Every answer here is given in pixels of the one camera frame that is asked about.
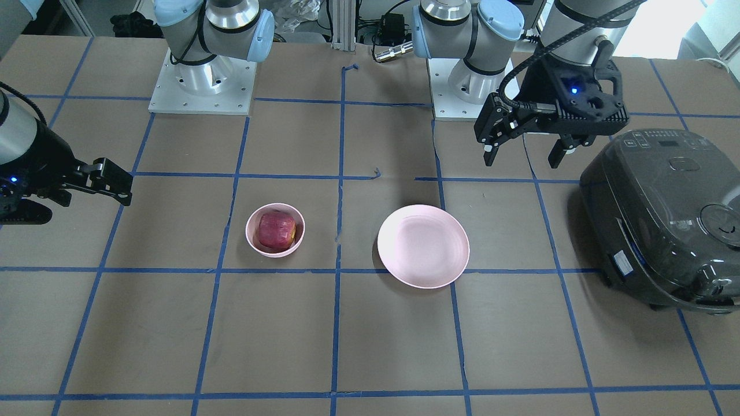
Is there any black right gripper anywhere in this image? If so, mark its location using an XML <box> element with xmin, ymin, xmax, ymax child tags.
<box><xmin>2</xmin><ymin>120</ymin><xmax>133</xmax><ymax>225</ymax></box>

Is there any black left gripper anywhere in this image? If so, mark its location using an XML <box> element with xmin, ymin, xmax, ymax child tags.
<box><xmin>474</xmin><ymin>55</ymin><xmax>631</xmax><ymax>169</ymax></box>

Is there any pink bowl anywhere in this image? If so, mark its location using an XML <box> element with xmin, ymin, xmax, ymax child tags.
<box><xmin>244</xmin><ymin>203</ymin><xmax>306</xmax><ymax>258</ymax></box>

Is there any red apple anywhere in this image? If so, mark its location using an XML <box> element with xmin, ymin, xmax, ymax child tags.
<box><xmin>257</xmin><ymin>211</ymin><xmax>298</xmax><ymax>251</ymax></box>

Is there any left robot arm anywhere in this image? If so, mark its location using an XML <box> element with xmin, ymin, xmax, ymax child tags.
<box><xmin>410</xmin><ymin>1</ymin><xmax>641</xmax><ymax>169</ymax></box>

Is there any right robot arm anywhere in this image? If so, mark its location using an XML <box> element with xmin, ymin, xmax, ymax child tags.
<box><xmin>1</xmin><ymin>1</ymin><xmax>275</xmax><ymax>225</ymax></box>

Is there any pink plate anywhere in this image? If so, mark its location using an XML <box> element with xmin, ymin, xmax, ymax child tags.
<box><xmin>377</xmin><ymin>205</ymin><xmax>471</xmax><ymax>289</ymax></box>

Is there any dark grey rice cooker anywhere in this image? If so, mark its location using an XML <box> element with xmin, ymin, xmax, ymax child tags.
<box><xmin>580</xmin><ymin>128</ymin><xmax>739</xmax><ymax>314</ymax></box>

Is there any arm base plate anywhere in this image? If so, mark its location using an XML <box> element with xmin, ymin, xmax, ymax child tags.
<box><xmin>427</xmin><ymin>58</ymin><xmax>513</xmax><ymax>121</ymax></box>
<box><xmin>148</xmin><ymin>51</ymin><xmax>257</xmax><ymax>116</ymax></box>

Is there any aluminium frame post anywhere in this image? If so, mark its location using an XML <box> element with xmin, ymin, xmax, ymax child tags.
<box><xmin>327</xmin><ymin>0</ymin><xmax>358</xmax><ymax>53</ymax></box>

